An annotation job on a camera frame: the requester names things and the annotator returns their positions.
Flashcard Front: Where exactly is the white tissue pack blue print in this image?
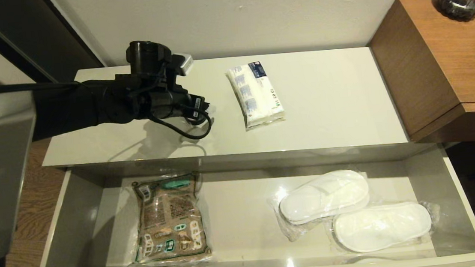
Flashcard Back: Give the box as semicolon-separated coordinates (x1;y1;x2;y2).
225;59;287;133

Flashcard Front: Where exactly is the white glossy low cabinet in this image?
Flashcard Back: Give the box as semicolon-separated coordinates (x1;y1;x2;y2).
34;41;411;176

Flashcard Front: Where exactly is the brown grain bag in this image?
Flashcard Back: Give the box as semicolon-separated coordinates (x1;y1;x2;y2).
125;171;215;267

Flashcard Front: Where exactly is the white slipper in plastic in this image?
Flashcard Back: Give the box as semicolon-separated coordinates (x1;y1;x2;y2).
324;199;443;257
269;167;375;243

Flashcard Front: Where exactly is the black door panel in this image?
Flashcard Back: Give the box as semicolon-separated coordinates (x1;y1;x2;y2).
0;0;106;88

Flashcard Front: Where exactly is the brown wooden desk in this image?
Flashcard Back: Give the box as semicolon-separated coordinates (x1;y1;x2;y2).
364;0;475;152

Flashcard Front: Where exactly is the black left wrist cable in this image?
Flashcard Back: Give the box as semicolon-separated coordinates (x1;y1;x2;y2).
148;108;215;144

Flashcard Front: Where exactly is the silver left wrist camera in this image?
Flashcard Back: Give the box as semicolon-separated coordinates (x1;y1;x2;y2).
172;53;195;78

